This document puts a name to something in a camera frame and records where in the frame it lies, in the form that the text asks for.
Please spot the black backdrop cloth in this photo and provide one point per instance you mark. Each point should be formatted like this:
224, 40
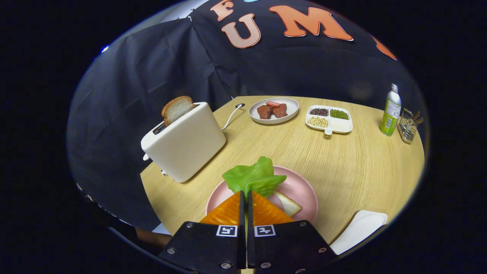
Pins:
133, 95

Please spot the brown crust bread slice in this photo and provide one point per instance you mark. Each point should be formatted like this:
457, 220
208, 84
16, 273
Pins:
177, 108

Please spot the round beige plate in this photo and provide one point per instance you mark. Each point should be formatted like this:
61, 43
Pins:
291, 106

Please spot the green label metal bottle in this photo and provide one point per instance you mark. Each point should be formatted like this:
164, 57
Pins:
390, 118

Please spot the pink round plate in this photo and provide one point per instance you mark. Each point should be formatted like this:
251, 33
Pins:
300, 190

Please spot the brown meat piece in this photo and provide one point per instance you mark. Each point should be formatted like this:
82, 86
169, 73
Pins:
264, 112
280, 110

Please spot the white toaster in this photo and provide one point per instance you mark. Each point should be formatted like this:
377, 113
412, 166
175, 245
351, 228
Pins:
186, 148

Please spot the white rectangular plate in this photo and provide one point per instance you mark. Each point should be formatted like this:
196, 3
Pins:
357, 230

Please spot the pile of pale beans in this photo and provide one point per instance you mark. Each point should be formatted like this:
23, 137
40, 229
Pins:
317, 121

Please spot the white divided dish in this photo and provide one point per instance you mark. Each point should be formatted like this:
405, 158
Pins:
340, 125

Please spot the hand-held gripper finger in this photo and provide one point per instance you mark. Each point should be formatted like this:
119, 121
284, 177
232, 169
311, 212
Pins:
242, 247
251, 247

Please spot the green lettuce leaf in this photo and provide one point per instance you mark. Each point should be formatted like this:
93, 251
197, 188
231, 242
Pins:
251, 177

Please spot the pile of dark red beans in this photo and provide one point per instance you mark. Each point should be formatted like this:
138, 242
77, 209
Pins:
319, 112

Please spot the pink sausage slice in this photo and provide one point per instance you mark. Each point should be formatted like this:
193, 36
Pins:
272, 103

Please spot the pile of green beans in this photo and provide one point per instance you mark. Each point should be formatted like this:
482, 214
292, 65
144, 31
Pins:
339, 114

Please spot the pale bread slice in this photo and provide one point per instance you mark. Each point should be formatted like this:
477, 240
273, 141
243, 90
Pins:
289, 207

